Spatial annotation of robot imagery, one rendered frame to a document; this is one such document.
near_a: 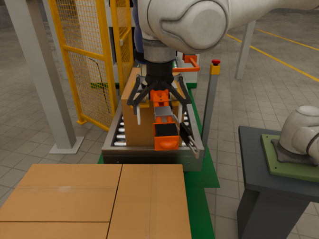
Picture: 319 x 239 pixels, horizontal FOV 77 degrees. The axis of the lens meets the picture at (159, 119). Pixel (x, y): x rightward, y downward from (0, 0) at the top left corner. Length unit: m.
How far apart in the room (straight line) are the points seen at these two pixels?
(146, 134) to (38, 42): 1.19
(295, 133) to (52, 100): 1.94
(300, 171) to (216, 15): 0.99
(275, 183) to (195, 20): 0.93
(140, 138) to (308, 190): 0.97
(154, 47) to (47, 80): 1.66
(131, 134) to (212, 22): 1.16
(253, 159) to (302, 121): 0.30
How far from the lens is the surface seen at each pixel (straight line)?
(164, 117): 0.73
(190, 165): 1.49
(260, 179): 1.12
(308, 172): 1.23
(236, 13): 0.44
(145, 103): 1.08
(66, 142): 2.45
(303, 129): 1.12
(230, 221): 1.85
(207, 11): 0.34
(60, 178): 1.42
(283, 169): 1.19
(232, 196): 1.99
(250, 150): 1.27
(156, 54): 0.54
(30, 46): 2.06
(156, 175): 1.30
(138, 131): 1.39
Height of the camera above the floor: 1.52
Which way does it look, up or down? 33 degrees down
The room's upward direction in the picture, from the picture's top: straight up
